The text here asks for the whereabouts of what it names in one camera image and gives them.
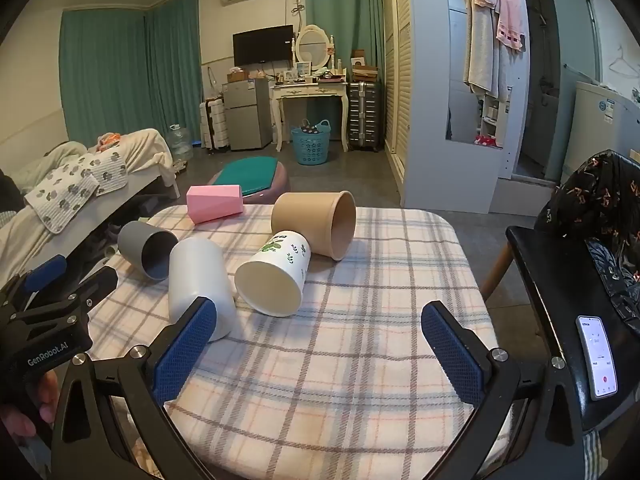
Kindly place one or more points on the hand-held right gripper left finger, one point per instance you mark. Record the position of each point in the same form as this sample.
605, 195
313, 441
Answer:
185, 350

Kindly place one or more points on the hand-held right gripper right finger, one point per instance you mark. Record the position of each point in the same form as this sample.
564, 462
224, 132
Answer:
452, 355

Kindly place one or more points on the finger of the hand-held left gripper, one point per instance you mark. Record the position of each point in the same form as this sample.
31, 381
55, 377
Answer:
97, 285
45, 272

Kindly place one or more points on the grey cup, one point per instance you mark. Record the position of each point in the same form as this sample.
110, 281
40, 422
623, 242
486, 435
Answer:
145, 245

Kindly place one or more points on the white frosted plastic cup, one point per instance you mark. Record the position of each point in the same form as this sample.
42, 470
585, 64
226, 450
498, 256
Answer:
197, 275

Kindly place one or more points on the white leaf print paper cup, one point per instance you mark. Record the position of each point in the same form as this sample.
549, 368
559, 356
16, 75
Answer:
272, 280

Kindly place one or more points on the pink box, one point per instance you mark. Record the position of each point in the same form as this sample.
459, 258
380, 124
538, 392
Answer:
212, 202

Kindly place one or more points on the brown paper cup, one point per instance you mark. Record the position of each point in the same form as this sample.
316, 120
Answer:
305, 222

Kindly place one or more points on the person's left hand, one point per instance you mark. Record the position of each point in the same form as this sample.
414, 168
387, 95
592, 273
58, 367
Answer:
46, 397

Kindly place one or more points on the leaf print pillow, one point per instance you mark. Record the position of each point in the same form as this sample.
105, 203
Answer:
62, 200
107, 172

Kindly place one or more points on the black chair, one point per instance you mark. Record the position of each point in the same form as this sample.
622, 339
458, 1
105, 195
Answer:
550, 280

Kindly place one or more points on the bed with beige cover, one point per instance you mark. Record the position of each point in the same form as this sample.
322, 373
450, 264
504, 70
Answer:
145, 152

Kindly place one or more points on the orange cloth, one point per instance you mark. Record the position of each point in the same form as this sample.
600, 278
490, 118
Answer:
109, 141

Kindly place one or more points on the white smartphone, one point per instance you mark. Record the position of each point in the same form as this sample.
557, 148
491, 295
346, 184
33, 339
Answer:
597, 357

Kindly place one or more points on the clear water jug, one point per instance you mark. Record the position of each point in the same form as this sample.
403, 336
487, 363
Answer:
180, 145

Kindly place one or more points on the round stool green cushion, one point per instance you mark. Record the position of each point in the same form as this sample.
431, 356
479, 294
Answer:
270, 192

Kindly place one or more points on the pale suitcase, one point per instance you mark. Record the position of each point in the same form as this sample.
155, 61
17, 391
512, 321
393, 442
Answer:
212, 125

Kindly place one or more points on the black printed plastic bag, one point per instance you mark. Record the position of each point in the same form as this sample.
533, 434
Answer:
595, 200

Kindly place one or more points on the green curtain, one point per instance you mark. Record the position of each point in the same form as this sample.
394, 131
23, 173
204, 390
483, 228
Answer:
110, 70
345, 10

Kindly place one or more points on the grey small fridge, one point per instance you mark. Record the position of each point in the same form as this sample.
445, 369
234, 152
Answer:
247, 115

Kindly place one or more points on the blue laundry basket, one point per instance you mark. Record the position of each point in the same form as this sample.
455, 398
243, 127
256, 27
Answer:
311, 147

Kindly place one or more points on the white partition cabinet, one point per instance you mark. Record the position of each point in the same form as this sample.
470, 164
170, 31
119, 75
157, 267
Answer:
425, 110

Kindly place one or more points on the cardboard box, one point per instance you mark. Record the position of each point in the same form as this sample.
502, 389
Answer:
237, 76

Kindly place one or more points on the silver suitcase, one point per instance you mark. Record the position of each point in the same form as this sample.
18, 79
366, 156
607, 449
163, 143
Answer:
364, 115

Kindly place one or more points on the white washing machine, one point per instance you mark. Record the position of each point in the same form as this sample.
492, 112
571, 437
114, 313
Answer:
600, 130

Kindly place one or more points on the white dressing table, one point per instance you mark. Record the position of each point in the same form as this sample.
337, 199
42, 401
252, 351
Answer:
310, 92

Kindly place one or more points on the black television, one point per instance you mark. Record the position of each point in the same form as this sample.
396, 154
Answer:
262, 45

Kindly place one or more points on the louvered wardrobe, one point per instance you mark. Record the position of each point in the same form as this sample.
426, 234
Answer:
395, 60

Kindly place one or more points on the cardboard boxes stack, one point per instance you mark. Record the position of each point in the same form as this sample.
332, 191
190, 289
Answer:
362, 67

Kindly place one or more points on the beige hanging towel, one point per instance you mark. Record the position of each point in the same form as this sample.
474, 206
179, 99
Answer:
482, 45

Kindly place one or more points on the white oval vanity mirror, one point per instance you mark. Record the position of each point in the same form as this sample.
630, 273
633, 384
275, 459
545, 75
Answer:
312, 47

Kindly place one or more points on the white clothes hanger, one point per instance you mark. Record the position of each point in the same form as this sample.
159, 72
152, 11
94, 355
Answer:
625, 65

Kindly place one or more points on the pink hanging towel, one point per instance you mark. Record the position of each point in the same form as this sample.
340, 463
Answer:
511, 15

